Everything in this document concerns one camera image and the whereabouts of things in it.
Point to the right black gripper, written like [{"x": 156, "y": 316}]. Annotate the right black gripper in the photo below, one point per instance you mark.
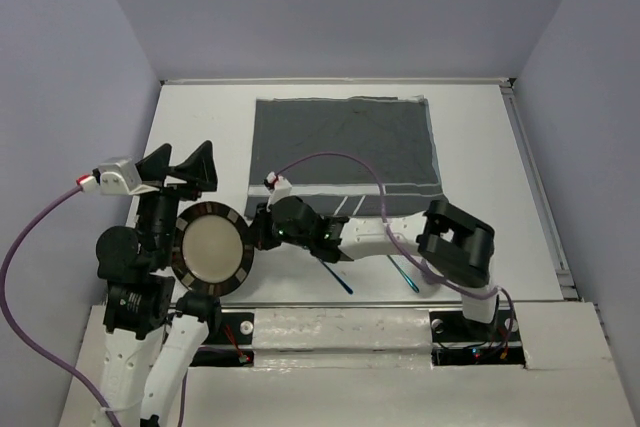
[{"x": 260, "y": 231}]

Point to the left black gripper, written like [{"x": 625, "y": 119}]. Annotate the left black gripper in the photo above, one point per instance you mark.
[{"x": 200, "y": 168}]

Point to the dark rimmed dinner plate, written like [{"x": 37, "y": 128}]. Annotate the dark rimmed dinner plate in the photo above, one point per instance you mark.
[{"x": 212, "y": 253}]

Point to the grey striped cloth placemat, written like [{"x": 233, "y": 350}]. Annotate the grey striped cloth placemat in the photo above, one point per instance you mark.
[{"x": 343, "y": 156}]

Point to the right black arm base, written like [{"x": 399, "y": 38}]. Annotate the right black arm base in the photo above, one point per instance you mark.
[{"x": 459, "y": 342}]

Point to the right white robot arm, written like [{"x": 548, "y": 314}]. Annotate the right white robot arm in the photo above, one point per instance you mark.
[{"x": 450, "y": 246}]

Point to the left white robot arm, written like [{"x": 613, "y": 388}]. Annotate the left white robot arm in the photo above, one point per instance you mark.
[{"x": 129, "y": 259}]

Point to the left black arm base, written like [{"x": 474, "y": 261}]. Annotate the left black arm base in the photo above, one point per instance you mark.
[{"x": 231, "y": 345}]

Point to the blue metal fork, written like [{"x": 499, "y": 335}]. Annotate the blue metal fork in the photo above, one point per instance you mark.
[{"x": 342, "y": 283}]

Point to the blue metal spoon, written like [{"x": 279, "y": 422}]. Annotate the blue metal spoon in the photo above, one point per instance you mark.
[{"x": 412, "y": 285}]

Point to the purple ceramic mug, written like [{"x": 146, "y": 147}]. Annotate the purple ceramic mug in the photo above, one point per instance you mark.
[{"x": 431, "y": 277}]

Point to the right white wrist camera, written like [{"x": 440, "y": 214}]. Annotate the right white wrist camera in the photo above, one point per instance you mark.
[{"x": 278, "y": 186}]

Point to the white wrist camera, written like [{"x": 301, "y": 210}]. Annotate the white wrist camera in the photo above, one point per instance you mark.
[
  {"x": 115, "y": 177},
  {"x": 278, "y": 186}
]

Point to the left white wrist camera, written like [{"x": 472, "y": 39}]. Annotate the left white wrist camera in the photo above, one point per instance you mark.
[{"x": 115, "y": 177}]

